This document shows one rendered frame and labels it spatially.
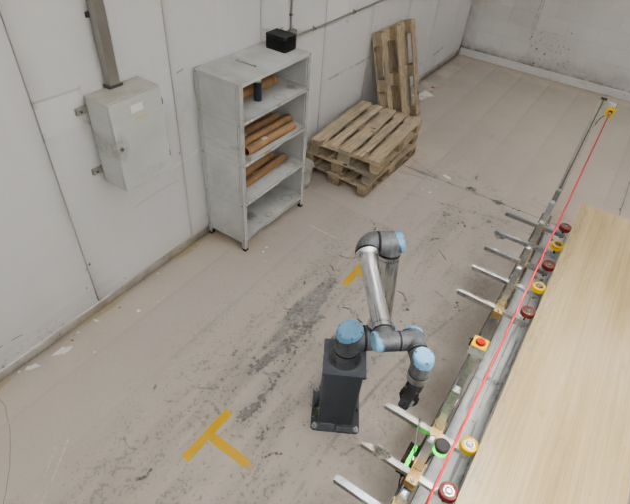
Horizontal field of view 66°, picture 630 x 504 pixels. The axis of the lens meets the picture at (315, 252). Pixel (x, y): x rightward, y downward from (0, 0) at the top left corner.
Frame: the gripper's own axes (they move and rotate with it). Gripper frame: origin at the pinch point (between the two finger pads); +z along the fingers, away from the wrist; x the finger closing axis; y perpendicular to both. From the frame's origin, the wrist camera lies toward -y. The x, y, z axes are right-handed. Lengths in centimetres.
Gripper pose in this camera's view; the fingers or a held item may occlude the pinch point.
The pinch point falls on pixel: (405, 406)
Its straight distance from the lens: 238.9
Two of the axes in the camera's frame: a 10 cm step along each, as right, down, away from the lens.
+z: -0.7, 7.4, 6.7
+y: 5.5, -5.3, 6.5
